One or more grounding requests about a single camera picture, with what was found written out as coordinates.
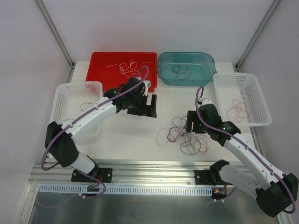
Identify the bundle of thin wires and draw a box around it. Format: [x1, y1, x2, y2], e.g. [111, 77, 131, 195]
[156, 116, 212, 156]

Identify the dark wire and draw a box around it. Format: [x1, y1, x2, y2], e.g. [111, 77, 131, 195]
[171, 63, 193, 80]

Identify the red wire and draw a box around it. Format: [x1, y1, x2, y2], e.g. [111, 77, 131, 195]
[225, 98, 253, 124]

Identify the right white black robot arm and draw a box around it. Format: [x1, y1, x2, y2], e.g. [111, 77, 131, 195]
[185, 104, 299, 217]

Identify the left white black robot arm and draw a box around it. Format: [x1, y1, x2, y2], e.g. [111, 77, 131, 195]
[45, 77, 157, 182]

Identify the teal translucent plastic tub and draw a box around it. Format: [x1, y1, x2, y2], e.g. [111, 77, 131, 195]
[157, 52, 216, 86]

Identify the red plastic tray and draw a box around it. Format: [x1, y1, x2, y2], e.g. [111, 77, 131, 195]
[86, 52, 157, 92]

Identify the right white perforated basket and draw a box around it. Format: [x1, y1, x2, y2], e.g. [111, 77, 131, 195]
[214, 72, 272, 126]

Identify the white perforated basket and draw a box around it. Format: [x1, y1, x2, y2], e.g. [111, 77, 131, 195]
[50, 81, 103, 124]
[214, 72, 272, 126]

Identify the left white perforated basket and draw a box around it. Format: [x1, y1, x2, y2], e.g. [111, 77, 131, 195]
[50, 81, 103, 124]

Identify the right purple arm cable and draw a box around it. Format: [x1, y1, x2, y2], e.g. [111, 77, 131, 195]
[195, 86, 296, 213]

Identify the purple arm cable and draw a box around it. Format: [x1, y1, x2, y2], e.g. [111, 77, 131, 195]
[41, 66, 150, 171]
[195, 86, 296, 213]

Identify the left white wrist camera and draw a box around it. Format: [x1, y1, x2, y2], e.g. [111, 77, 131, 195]
[138, 80, 151, 96]

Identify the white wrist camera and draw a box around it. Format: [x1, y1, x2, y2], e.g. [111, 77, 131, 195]
[138, 80, 151, 96]
[197, 97, 213, 107]

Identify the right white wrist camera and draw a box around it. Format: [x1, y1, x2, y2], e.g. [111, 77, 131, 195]
[197, 97, 213, 107]

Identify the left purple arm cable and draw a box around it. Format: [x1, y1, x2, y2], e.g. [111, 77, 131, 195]
[41, 66, 150, 171]

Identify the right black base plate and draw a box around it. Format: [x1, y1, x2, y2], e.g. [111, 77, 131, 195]
[194, 170, 225, 186]

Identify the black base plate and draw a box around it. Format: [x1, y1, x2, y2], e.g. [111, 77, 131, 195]
[194, 170, 225, 186]
[71, 167, 113, 183]

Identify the aluminium mounting rail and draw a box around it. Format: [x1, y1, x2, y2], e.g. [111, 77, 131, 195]
[29, 159, 214, 186]

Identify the left aluminium frame post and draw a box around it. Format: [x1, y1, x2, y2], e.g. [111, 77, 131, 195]
[35, 0, 75, 70]

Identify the aluminium frame post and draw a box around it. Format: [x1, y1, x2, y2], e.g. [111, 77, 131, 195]
[235, 0, 282, 72]
[35, 0, 75, 70]

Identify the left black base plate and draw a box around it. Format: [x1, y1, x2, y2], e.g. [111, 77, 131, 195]
[71, 167, 113, 183]

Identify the white slotted cable duct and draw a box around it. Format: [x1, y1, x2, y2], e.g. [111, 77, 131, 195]
[38, 184, 214, 196]

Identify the right aluminium frame post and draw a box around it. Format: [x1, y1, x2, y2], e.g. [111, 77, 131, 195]
[235, 0, 282, 72]

